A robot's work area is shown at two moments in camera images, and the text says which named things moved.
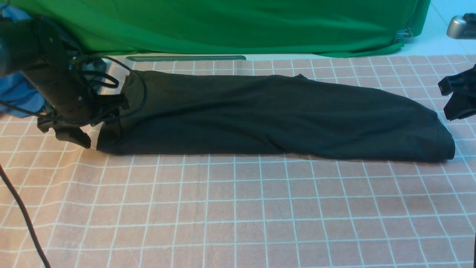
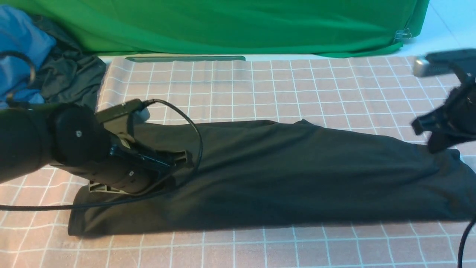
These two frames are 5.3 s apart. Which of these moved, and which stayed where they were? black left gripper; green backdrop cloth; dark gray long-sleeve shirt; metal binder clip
Moved: black left gripper; dark gray long-sleeve shirt
Stayed: metal binder clip; green backdrop cloth
